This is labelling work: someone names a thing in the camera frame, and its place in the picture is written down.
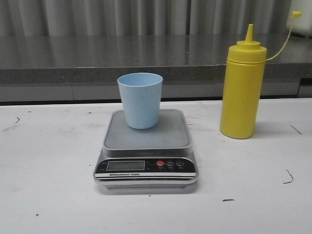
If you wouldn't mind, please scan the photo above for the light blue plastic cup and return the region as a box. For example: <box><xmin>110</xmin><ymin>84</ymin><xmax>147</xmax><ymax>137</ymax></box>
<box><xmin>117</xmin><ymin>73</ymin><xmax>163</xmax><ymax>129</ymax></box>

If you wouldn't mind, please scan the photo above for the yellow squeeze bottle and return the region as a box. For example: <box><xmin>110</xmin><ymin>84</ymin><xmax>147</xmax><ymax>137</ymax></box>
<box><xmin>219</xmin><ymin>11</ymin><xmax>303</xmax><ymax>140</ymax></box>

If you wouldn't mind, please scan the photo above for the silver electronic kitchen scale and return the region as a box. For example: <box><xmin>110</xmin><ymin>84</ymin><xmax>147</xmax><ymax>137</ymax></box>
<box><xmin>93</xmin><ymin>109</ymin><xmax>198</xmax><ymax>195</ymax></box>

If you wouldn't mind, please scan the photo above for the grey stone counter ledge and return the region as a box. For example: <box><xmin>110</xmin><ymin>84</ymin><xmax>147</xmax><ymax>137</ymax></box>
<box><xmin>0</xmin><ymin>34</ymin><xmax>312</xmax><ymax>102</ymax></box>

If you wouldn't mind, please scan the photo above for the grey pleated curtain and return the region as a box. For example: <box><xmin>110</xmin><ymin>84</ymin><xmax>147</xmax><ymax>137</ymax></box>
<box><xmin>0</xmin><ymin>0</ymin><xmax>291</xmax><ymax>37</ymax></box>

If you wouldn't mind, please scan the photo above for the white appliance on counter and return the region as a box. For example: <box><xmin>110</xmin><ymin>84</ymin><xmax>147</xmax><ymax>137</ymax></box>
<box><xmin>286</xmin><ymin>0</ymin><xmax>312</xmax><ymax>37</ymax></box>

